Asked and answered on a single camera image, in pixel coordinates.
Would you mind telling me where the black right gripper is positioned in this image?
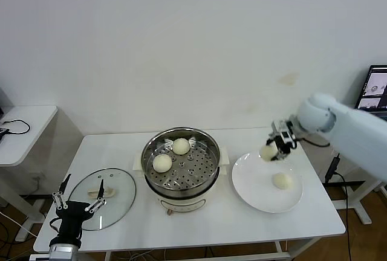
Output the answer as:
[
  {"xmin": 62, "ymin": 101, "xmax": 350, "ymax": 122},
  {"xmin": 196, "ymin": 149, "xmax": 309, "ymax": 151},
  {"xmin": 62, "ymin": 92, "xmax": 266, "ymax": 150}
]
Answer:
[{"xmin": 265, "ymin": 115, "xmax": 305, "ymax": 161}]

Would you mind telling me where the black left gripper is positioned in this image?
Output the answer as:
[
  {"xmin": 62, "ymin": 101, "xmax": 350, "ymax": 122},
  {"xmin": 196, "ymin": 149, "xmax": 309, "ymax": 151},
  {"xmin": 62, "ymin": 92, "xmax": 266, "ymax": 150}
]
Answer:
[{"xmin": 51, "ymin": 173, "xmax": 107, "ymax": 237}]

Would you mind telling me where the white steamed baozi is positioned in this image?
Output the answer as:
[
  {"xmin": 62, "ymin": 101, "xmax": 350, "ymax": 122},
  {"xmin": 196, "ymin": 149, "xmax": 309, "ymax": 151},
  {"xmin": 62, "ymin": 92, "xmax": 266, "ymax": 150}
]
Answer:
[
  {"xmin": 172, "ymin": 137, "xmax": 191, "ymax": 155},
  {"xmin": 152, "ymin": 153, "xmax": 173, "ymax": 173},
  {"xmin": 259, "ymin": 144, "xmax": 278, "ymax": 161},
  {"xmin": 272, "ymin": 172, "xmax": 294, "ymax": 190}
]

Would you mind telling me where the glass lid with cream handle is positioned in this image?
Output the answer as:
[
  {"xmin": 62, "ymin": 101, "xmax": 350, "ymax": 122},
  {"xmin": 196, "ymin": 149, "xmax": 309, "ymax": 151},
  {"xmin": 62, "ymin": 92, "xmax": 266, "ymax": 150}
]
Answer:
[{"xmin": 67, "ymin": 168, "xmax": 137, "ymax": 231}]

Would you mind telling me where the perforated steel steamer basket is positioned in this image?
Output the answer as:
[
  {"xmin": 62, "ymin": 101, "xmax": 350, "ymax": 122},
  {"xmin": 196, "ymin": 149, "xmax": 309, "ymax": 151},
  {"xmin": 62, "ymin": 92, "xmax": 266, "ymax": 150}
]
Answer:
[{"xmin": 141, "ymin": 126, "xmax": 222, "ymax": 196}]

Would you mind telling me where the white work table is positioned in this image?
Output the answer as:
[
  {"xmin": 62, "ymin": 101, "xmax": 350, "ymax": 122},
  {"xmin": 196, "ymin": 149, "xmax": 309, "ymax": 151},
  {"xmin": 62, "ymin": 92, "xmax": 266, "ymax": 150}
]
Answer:
[{"xmin": 33, "ymin": 126, "xmax": 347, "ymax": 261}]

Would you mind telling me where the white round plate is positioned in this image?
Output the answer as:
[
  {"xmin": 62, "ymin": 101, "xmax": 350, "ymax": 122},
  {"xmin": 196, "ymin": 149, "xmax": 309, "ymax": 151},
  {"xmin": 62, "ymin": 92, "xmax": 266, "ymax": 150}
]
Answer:
[{"xmin": 232, "ymin": 151, "xmax": 304, "ymax": 214}]

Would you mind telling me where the cream electric cooker pot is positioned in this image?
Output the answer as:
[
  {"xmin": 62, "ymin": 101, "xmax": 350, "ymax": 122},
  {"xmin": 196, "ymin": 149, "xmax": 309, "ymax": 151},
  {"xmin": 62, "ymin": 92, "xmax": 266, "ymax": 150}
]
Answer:
[{"xmin": 132, "ymin": 147, "xmax": 230, "ymax": 216}]

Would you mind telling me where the grey open laptop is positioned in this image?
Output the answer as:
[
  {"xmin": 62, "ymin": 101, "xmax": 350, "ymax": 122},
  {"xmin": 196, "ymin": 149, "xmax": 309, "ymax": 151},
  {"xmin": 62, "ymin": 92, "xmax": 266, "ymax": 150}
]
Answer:
[{"xmin": 355, "ymin": 65, "xmax": 387, "ymax": 114}]

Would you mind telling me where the white side desk with laptop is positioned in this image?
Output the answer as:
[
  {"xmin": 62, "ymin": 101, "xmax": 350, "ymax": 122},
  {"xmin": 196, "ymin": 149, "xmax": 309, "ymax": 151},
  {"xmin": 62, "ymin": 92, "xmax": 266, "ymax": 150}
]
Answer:
[{"xmin": 322, "ymin": 179, "xmax": 383, "ymax": 225}]

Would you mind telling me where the white floor cable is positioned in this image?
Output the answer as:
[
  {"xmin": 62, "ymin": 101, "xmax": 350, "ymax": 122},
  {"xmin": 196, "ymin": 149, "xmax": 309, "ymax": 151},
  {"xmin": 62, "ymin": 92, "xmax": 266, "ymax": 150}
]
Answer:
[{"xmin": 0, "ymin": 211, "xmax": 39, "ymax": 238}]

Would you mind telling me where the black looped cable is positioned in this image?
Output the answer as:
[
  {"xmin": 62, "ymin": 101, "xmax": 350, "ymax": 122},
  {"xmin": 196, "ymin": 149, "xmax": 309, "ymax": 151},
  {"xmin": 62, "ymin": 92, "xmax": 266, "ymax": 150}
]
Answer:
[{"xmin": 0, "ymin": 118, "xmax": 31, "ymax": 136}]

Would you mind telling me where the white side desk with cable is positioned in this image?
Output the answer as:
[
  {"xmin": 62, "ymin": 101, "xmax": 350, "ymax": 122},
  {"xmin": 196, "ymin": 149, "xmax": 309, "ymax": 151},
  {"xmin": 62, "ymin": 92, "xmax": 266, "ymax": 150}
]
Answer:
[{"xmin": 0, "ymin": 105, "xmax": 59, "ymax": 242}]

